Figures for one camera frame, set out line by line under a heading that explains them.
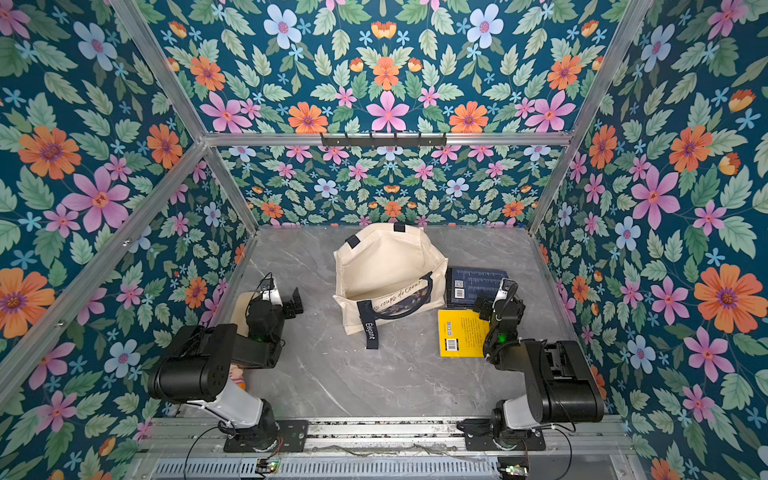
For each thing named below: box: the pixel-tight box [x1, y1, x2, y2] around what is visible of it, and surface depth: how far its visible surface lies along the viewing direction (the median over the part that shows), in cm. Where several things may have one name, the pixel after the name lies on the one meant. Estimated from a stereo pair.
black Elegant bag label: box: [356, 300, 378, 350], surface depth 84 cm
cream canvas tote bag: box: [333, 223, 449, 335], surface depth 92 cm
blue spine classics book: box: [445, 267, 509, 309], surface depth 96 cm
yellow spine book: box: [438, 309, 490, 358], surface depth 87 cm
